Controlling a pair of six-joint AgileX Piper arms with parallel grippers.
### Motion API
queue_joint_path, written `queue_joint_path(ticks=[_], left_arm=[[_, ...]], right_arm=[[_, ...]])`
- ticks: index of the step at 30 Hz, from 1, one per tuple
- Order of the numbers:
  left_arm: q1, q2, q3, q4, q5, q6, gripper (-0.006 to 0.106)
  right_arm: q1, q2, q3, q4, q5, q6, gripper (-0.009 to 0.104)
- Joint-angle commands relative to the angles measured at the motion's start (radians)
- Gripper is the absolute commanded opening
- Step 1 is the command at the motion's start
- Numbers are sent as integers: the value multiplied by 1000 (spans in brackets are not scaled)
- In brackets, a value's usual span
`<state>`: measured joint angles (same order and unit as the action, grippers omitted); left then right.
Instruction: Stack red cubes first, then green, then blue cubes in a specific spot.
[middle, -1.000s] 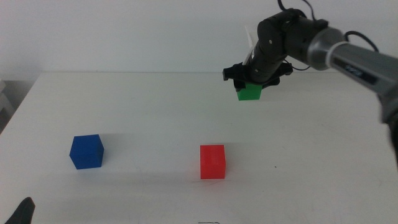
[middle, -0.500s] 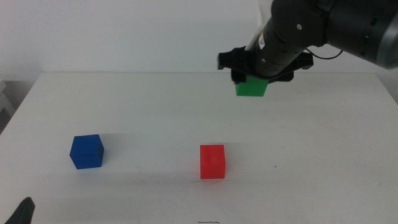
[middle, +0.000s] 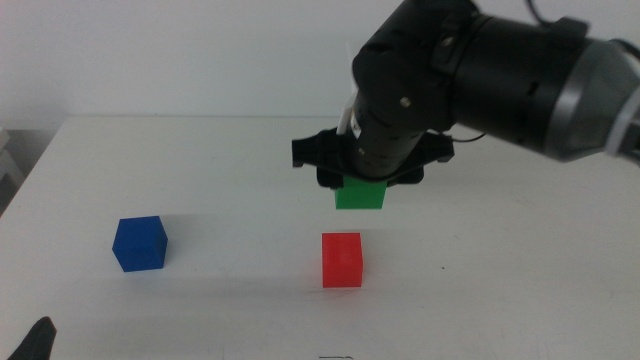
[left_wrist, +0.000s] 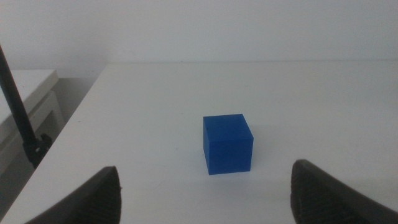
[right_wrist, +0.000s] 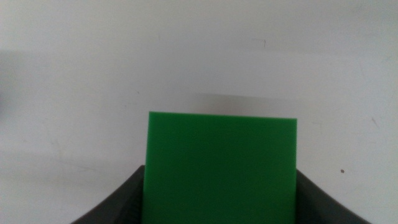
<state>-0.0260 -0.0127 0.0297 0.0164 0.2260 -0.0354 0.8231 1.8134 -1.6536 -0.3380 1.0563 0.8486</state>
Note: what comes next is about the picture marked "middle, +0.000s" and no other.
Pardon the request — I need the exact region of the green cube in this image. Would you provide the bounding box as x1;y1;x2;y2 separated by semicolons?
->
334;175;389;210

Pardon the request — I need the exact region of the red cube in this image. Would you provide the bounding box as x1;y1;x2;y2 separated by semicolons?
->
321;232;364;289

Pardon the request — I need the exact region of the blue cube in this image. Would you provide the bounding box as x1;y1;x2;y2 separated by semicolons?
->
111;215;169;273

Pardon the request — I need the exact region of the white cable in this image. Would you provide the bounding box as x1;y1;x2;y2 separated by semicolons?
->
337;42;360;136

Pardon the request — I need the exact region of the thin dark cable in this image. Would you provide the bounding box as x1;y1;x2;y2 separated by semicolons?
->
449;131;486;144

